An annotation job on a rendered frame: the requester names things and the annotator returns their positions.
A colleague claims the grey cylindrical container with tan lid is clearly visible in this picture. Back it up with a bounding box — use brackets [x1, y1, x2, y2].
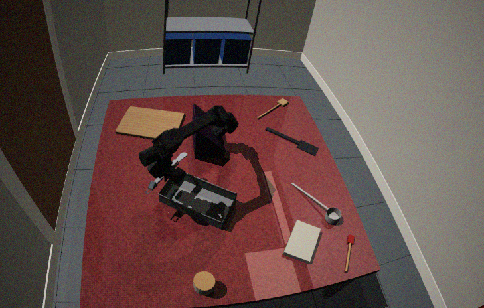
[193, 271, 215, 295]

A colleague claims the dark grey spatula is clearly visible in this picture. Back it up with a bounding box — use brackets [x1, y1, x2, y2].
[266, 127, 318, 156]

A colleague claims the light wooden board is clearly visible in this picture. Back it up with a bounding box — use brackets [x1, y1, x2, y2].
[115, 106, 185, 139]

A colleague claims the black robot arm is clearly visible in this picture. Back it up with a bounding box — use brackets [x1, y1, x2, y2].
[139, 105, 239, 178]

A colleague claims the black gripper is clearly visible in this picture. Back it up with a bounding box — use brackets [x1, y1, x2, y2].
[158, 154, 186, 183]

